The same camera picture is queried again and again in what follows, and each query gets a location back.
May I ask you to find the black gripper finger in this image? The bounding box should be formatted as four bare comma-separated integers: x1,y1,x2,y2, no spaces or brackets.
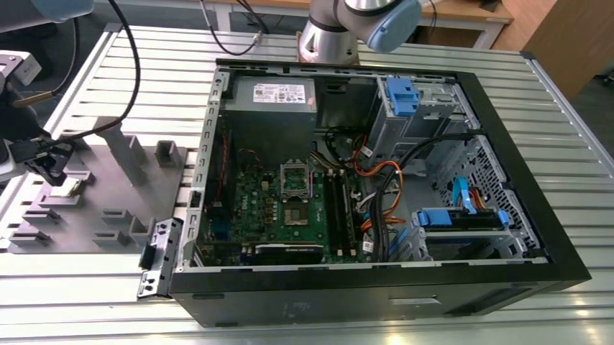
49,142,76,187
25,160,54,183

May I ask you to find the silver square CPU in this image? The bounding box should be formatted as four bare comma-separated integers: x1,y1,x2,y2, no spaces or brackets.
49,178,84,198

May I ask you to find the metal socket cover frame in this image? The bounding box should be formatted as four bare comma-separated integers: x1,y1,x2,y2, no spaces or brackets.
279,159,313,199

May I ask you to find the thin metal locking lever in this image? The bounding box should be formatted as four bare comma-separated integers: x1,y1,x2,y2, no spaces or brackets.
308,157,319,202

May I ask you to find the CPU socket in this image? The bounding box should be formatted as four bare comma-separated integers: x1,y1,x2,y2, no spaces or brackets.
281,199,312,228

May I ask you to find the grey parts rack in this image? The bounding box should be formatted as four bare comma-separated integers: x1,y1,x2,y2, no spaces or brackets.
8,116,189,255

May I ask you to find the blue motherboard connector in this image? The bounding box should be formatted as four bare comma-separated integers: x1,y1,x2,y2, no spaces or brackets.
212,218,231,241

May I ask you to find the green motherboard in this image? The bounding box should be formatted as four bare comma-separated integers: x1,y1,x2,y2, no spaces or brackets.
203,150,373,266

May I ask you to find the grey power supply unit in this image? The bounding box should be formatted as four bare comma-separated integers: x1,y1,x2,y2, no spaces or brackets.
223,75,319,152

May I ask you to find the graphics card with fan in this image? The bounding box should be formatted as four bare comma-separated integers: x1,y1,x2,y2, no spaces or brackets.
252,243,325,266

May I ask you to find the black RAM slot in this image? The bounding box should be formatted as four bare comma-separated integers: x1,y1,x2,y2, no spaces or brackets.
329,168,345,257
341,168,360,257
336,168,353,257
325,168,341,257

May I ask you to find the black open PC case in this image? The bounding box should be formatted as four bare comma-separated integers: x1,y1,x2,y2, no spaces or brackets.
136,57,591,328

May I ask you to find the blue plastic drive latch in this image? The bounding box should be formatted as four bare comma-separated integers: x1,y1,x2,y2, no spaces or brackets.
384,77,420,117

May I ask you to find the grey metal drive cage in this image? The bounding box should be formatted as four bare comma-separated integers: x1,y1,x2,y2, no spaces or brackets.
367,74,483,159

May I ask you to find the hard disk in blue carrier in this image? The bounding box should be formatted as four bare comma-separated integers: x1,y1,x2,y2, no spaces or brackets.
413,207,510,231

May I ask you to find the grey metal disk bay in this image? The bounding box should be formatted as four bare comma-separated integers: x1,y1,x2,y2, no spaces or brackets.
411,206,547,262

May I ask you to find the wooden desk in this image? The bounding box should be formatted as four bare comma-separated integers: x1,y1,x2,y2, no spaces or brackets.
421,0,515,50

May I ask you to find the brown wooden cabinet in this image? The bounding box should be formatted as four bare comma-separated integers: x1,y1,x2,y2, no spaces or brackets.
492,0,614,100

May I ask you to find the black camera cable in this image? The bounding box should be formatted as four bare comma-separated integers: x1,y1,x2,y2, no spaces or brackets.
56,0,144,142

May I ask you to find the grey metal card bracket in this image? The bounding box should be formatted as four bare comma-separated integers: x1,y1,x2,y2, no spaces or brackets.
136,217,184,300

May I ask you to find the thin red wire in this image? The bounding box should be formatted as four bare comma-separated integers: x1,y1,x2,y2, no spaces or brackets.
213,131,231,209

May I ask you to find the yellow and black wire bundle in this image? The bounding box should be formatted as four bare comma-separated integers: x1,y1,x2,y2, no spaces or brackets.
308,150,347,170

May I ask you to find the orange wire bundle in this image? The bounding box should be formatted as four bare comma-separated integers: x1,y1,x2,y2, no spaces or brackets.
352,160,407,233

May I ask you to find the thick black cable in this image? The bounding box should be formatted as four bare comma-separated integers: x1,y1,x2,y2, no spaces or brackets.
372,132,484,262

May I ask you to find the blue flat data wire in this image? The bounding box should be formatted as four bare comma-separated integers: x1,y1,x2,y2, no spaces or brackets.
449,177,476,213

